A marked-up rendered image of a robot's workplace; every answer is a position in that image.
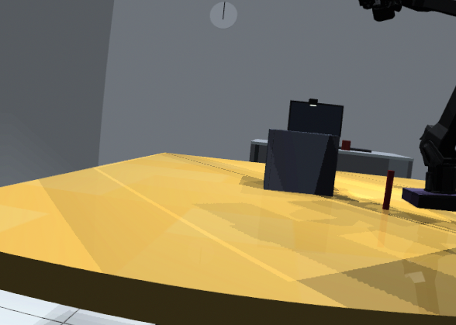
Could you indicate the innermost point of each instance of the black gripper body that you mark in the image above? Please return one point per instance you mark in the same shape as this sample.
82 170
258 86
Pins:
382 12

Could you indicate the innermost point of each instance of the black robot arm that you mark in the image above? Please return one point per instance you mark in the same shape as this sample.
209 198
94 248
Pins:
438 142

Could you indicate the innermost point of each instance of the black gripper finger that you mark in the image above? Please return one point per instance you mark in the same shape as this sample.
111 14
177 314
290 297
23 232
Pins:
377 2

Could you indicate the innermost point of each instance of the red peg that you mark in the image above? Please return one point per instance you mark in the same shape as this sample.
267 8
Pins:
388 190

